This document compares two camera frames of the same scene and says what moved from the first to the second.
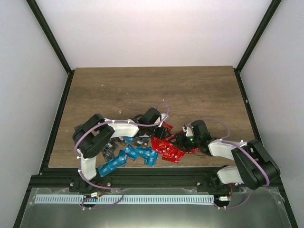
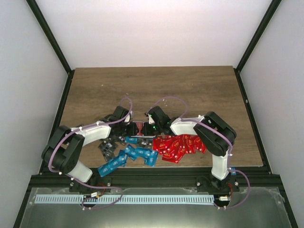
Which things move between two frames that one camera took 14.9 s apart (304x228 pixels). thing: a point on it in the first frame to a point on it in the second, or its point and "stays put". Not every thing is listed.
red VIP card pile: [164, 147] stays put
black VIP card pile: [110, 147] stays put
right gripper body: [186, 144] to [152, 131]
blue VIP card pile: [150, 156] stays put
